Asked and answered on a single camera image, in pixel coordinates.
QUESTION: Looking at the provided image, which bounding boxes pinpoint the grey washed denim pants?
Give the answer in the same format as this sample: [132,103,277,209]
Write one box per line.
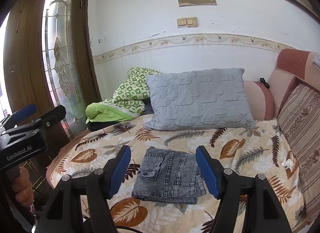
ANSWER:
[131,147,206,205]

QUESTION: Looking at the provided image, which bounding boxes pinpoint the person left hand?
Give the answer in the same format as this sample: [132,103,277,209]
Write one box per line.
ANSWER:
[12,167,34,207]

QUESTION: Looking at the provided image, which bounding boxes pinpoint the wooden stained glass door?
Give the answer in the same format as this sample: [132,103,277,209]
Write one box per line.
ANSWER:
[1,0,100,150]

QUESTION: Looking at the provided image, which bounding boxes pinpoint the leaf print bed blanket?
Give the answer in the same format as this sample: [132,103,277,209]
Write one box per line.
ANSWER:
[47,115,306,232]

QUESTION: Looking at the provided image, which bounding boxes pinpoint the striped beige cushion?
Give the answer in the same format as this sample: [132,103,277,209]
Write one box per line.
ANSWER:
[278,83,319,221]

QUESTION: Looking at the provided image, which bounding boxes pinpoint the green patterned folded blanket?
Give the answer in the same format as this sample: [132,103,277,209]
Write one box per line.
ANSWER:
[86,67,160,124]

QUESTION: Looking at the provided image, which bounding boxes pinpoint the grey quilted pillow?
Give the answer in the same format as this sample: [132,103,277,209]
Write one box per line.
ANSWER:
[144,68,255,131]

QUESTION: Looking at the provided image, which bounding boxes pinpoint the small black object on bolster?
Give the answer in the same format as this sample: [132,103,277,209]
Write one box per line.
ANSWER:
[259,78,270,89]

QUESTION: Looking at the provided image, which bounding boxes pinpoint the pink red headboard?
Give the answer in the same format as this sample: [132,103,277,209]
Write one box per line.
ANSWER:
[268,48,320,117]

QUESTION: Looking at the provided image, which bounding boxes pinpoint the black cable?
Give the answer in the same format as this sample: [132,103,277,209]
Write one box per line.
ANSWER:
[109,225,143,233]

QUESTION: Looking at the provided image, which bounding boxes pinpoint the beige wall switch plate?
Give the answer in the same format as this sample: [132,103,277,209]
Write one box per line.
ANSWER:
[177,17,199,28]

